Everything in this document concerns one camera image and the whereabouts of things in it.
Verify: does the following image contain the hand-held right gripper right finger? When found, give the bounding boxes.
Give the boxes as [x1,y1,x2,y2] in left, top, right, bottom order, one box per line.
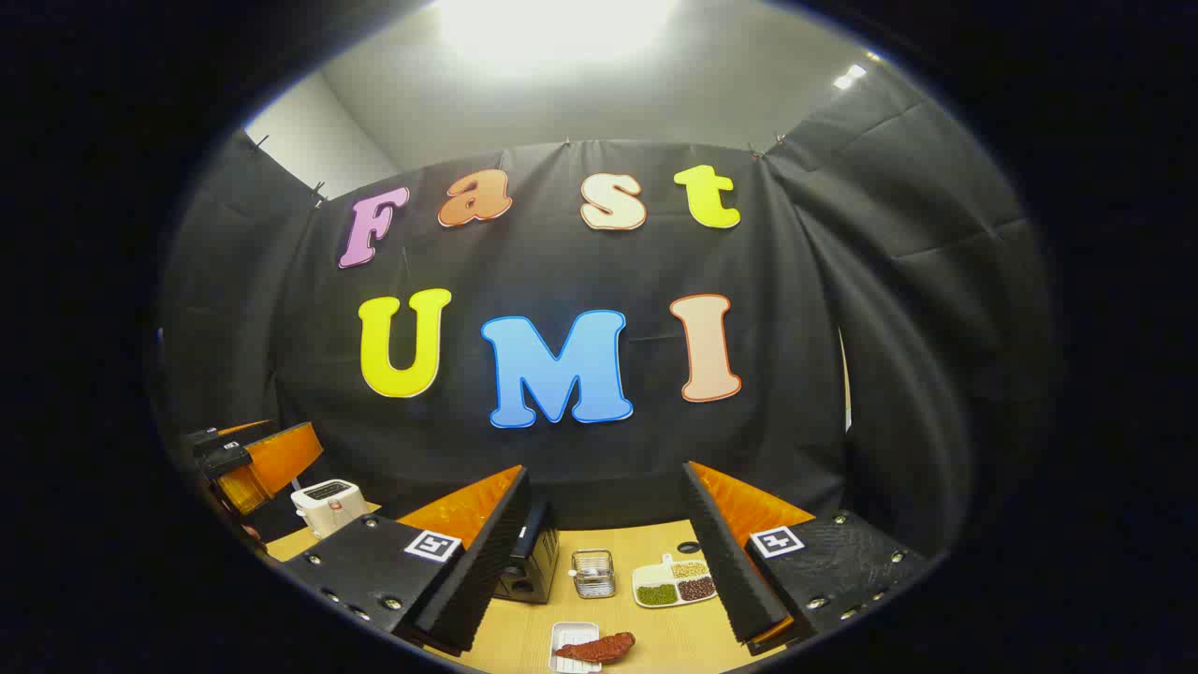
[680,461,937,656]

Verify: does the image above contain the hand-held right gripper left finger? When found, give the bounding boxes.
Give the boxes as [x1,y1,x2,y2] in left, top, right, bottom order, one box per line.
[281,465,533,656]

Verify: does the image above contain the black electric oven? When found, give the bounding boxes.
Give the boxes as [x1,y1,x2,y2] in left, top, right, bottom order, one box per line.
[493,499,561,604]

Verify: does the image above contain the red-brown roasted meat piece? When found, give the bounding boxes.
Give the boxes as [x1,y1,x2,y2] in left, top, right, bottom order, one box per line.
[554,632,636,665]

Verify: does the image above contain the white divided plate with beans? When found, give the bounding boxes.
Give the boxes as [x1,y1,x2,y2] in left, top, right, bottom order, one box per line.
[632,553,720,609]

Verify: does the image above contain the white toaster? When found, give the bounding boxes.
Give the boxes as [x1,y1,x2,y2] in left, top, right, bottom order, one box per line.
[290,479,371,540]

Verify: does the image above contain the small white rectangular tray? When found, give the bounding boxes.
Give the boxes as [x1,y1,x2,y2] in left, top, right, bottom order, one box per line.
[548,621,601,674]

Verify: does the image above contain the black backdrop cloth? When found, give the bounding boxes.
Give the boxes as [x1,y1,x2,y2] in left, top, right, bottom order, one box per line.
[154,70,1063,563]

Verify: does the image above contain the small wire basket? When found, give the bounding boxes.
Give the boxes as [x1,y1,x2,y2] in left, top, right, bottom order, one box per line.
[571,549,617,599]

